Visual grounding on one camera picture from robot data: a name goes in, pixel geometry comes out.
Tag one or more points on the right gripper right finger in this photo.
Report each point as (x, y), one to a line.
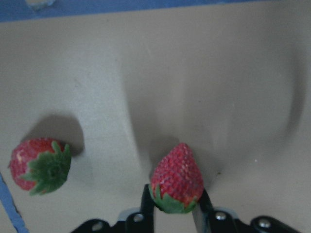
(201, 212)

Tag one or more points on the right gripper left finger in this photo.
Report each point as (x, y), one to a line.
(147, 210)

